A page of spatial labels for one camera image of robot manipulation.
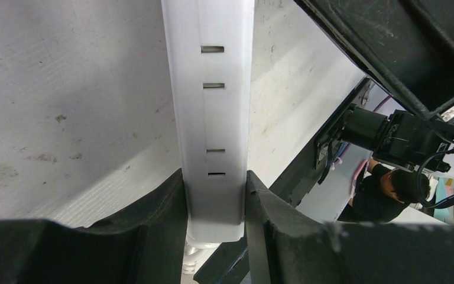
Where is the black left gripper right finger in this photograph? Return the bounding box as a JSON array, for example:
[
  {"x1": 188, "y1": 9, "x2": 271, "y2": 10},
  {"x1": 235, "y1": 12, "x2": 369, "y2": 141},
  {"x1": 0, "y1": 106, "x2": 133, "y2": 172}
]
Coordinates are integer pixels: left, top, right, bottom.
[{"x1": 245, "y1": 171, "x2": 454, "y2": 283}]

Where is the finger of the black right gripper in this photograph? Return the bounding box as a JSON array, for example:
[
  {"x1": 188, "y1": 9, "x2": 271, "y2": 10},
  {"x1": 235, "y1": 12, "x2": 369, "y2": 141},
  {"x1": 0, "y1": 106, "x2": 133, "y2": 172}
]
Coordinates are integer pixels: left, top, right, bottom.
[{"x1": 298, "y1": 1, "x2": 454, "y2": 120}]

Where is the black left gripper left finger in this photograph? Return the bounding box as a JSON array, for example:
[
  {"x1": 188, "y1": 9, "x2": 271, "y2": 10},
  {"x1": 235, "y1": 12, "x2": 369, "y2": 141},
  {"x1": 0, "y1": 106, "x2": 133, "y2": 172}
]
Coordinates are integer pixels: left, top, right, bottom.
[{"x1": 0, "y1": 170, "x2": 187, "y2": 283}]

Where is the white power strip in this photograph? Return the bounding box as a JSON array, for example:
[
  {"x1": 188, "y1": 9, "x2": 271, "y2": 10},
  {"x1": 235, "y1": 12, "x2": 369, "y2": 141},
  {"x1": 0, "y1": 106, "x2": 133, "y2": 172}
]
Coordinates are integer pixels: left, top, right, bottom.
[{"x1": 161, "y1": 1, "x2": 254, "y2": 243}]

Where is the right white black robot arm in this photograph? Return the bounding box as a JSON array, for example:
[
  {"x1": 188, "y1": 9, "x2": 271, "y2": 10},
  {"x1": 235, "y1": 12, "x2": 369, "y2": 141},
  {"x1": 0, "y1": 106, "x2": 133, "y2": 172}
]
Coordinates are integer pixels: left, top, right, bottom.
[{"x1": 298, "y1": 1, "x2": 454, "y2": 172}]

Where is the person in black shirt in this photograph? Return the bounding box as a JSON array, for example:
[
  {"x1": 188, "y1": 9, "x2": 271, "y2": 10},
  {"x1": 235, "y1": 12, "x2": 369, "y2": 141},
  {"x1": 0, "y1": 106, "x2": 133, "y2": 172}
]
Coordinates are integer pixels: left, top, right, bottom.
[{"x1": 338, "y1": 159, "x2": 430, "y2": 223}]

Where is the white power strip cord plug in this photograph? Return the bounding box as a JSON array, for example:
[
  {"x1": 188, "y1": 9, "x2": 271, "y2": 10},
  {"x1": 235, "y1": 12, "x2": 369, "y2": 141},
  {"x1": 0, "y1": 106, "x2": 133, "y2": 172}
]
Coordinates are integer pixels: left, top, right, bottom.
[{"x1": 181, "y1": 237, "x2": 220, "y2": 275}]

